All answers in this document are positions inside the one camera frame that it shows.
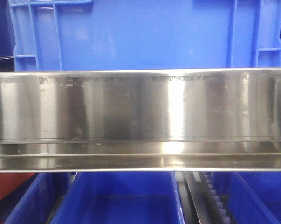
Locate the blue bin lower middle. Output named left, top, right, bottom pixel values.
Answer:
left=51, top=172, right=185, bottom=224

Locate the blue bin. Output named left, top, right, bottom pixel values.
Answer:
left=212, top=172, right=281, bottom=224
left=5, top=173, right=70, bottom=224
left=51, top=172, right=185, bottom=224

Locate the large blue bin upper shelf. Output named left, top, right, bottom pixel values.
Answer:
left=8, top=0, right=281, bottom=71

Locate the blue bin lower left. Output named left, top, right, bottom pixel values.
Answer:
left=5, top=173, right=70, bottom=224

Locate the blue bin lower right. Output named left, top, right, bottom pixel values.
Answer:
left=212, top=172, right=281, bottom=224

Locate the red bin lower left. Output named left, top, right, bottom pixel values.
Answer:
left=0, top=173, right=34, bottom=200

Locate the roller track divider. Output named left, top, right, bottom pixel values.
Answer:
left=175, top=171, right=236, bottom=224

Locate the stainless steel shelf rail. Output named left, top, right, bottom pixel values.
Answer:
left=0, top=68, right=281, bottom=172

